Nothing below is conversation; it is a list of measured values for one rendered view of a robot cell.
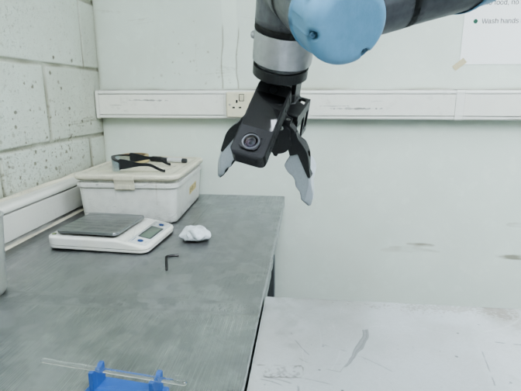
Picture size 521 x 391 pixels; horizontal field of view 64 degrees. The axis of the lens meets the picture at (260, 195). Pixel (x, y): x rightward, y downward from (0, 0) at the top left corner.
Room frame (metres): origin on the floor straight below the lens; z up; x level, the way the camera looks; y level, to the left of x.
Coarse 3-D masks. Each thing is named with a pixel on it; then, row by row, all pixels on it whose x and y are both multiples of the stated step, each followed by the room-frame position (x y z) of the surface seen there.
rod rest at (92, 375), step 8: (88, 376) 0.44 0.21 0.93; (96, 376) 0.45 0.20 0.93; (104, 376) 0.47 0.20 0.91; (160, 376) 0.45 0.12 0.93; (96, 384) 0.45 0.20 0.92; (104, 384) 0.46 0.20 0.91; (112, 384) 0.46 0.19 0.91; (120, 384) 0.46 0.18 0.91; (128, 384) 0.46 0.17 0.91; (136, 384) 0.46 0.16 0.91; (144, 384) 0.46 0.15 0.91; (152, 384) 0.43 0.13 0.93; (160, 384) 0.44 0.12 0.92
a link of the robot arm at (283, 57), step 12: (252, 36) 0.56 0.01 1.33; (264, 36) 0.52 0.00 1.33; (264, 48) 0.52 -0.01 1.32; (276, 48) 0.51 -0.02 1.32; (288, 48) 0.51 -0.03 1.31; (300, 48) 0.52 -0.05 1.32; (264, 60) 0.53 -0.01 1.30; (276, 60) 0.52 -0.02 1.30; (288, 60) 0.52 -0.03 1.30; (300, 60) 0.52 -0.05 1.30; (276, 72) 0.53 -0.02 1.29; (288, 72) 0.53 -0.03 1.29; (300, 72) 0.54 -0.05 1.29
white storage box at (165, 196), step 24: (96, 168) 1.28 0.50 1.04; (144, 168) 1.28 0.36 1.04; (168, 168) 1.28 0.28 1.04; (192, 168) 1.33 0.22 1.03; (96, 192) 1.17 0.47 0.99; (120, 192) 1.17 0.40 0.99; (144, 192) 1.16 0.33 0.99; (168, 192) 1.16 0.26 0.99; (192, 192) 1.37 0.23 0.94; (144, 216) 1.17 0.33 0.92; (168, 216) 1.16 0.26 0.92
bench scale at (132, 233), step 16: (80, 224) 1.01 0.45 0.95; (96, 224) 1.01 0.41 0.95; (112, 224) 1.01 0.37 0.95; (128, 224) 1.01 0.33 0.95; (144, 224) 1.06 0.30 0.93; (160, 224) 1.07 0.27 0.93; (64, 240) 0.95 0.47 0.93; (80, 240) 0.94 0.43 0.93; (96, 240) 0.93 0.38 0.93; (112, 240) 0.93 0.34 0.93; (128, 240) 0.94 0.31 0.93; (144, 240) 0.95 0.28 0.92; (160, 240) 1.00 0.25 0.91
